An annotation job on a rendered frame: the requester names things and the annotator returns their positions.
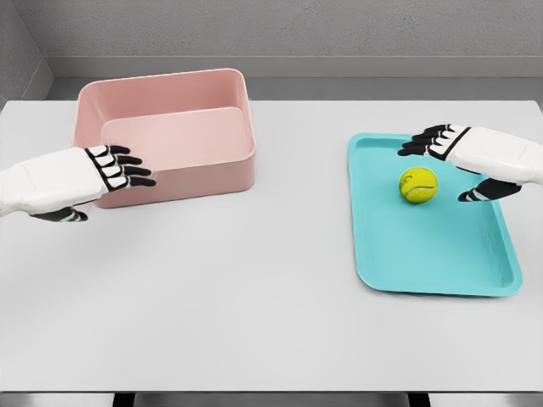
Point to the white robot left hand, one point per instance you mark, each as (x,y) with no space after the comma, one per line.
(63,178)

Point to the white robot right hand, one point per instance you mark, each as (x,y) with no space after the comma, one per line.
(479,152)

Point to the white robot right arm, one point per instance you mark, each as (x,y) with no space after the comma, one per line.
(535,163)

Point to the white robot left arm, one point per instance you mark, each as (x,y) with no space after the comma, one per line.
(10,191)

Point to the yellow tennis ball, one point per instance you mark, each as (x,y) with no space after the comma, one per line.
(418,184)

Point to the blue rectangular tray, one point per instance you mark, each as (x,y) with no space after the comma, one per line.
(428,237)

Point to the pink rectangular basket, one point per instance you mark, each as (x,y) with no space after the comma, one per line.
(178,135)

